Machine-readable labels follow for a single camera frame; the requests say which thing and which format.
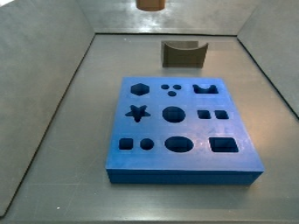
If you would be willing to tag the blue shape sorting block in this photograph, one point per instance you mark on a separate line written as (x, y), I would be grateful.
(178, 134)

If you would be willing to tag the dark grey curved cradle block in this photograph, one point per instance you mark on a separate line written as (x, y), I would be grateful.
(183, 53)

